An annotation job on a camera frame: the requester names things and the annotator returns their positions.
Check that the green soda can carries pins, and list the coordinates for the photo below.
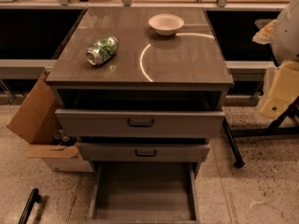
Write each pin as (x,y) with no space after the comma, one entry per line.
(102,50)

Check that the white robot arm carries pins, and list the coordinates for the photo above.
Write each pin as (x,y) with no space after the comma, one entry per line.
(285,40)

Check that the grey drawer cabinet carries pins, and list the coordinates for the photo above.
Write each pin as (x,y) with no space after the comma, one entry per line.
(189,60)

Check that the middle grey drawer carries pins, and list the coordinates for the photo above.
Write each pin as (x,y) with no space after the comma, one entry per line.
(143,152)

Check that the grey drawer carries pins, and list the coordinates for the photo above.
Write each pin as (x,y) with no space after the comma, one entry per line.
(144,193)
(143,152)
(95,123)

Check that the top grey drawer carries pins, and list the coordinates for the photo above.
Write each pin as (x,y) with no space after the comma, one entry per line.
(95,123)

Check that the bottom grey drawer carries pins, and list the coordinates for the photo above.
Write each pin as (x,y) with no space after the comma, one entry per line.
(144,193)

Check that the white bowl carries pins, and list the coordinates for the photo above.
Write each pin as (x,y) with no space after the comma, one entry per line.
(166,24)

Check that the black stand leg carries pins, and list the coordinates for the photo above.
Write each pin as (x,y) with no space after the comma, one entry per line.
(239,163)

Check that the cans inside cardboard box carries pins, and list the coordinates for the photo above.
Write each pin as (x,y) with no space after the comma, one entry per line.
(59,137)

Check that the brown cardboard box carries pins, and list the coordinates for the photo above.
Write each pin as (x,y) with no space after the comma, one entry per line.
(35,122)

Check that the yellow plastic equipment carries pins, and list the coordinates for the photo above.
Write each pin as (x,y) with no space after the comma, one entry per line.
(283,91)

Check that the black handle bar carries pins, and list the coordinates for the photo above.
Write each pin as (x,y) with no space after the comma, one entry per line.
(34,197)

